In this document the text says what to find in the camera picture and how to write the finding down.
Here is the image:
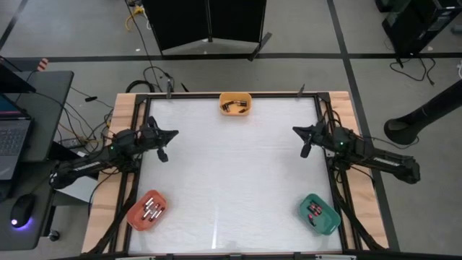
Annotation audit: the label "black computer mouse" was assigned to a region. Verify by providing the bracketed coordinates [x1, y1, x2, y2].
[9, 194, 37, 229]

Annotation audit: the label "long black floor cable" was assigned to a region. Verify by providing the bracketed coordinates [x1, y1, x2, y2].
[124, 0, 163, 93]

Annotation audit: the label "tangled black desk cables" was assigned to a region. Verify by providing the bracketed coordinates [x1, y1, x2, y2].
[34, 86, 116, 152]

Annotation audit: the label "white glossy work sheet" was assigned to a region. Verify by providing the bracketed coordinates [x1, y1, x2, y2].
[128, 96, 343, 254]

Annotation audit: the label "white flat box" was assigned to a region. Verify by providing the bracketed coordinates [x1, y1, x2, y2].
[53, 173, 102, 207]

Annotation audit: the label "black folding divider screen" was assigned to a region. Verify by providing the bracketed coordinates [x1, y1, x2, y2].
[141, 0, 274, 61]

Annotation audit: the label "grey laptop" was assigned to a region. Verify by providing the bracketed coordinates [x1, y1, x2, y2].
[0, 92, 33, 181]

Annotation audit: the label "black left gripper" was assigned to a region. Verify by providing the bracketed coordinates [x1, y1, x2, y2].
[139, 124, 180, 164]

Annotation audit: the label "black monitor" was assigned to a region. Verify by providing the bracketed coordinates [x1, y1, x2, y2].
[0, 56, 37, 94]

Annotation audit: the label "black desk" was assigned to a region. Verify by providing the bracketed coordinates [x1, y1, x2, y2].
[0, 70, 75, 252]

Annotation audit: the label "yellow plastic bin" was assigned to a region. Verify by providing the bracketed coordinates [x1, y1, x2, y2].
[219, 92, 253, 117]

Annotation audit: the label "black equipment cart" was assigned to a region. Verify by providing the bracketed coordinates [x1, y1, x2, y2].
[375, 0, 462, 59]

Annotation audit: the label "orange plastic bin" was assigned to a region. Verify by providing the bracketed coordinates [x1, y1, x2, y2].
[126, 190, 169, 232]

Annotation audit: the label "black support post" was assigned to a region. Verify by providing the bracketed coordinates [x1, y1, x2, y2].
[383, 79, 462, 146]

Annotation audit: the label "black floor cable with plug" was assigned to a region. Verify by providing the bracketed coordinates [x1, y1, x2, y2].
[389, 57, 437, 87]

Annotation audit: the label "black flat box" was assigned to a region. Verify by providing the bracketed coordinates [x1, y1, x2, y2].
[48, 142, 87, 163]

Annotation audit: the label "black power strip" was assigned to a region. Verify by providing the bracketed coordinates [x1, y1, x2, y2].
[60, 137, 87, 150]

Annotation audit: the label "thick black cable coil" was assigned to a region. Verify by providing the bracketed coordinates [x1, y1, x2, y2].
[125, 79, 156, 94]

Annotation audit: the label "yellow floor cable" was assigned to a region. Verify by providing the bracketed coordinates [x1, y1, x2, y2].
[124, 3, 145, 32]

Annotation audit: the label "green plastic bin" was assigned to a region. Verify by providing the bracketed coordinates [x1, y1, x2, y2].
[298, 193, 342, 236]

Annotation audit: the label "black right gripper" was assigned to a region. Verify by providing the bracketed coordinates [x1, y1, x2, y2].
[292, 124, 349, 159]

